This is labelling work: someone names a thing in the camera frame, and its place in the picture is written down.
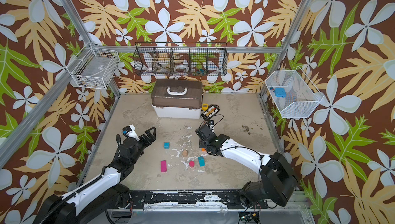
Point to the teal rectangular block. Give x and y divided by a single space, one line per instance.
201 161

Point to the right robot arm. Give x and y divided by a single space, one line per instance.
276 178

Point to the white wire basket right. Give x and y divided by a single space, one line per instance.
303 96

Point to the white wire basket left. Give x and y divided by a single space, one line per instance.
94 67

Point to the magenta rectangular block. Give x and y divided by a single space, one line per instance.
163 166

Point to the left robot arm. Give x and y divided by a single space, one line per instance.
105 191

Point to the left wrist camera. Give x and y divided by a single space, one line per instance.
129 132

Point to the blue device in basket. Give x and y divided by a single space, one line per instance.
280 92

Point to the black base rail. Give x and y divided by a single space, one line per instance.
227 199

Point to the white box with brown lid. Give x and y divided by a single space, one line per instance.
177 98

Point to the black battery pack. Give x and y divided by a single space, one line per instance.
212 110

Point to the black wire basket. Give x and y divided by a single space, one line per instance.
180 59

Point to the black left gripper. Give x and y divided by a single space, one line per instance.
151 137

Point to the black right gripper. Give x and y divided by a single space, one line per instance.
203 134

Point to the yellow tape measure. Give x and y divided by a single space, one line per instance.
204 107

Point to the magenta cylinder block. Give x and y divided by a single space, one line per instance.
191 164

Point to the white wire basket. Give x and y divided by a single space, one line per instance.
94 67
303 96

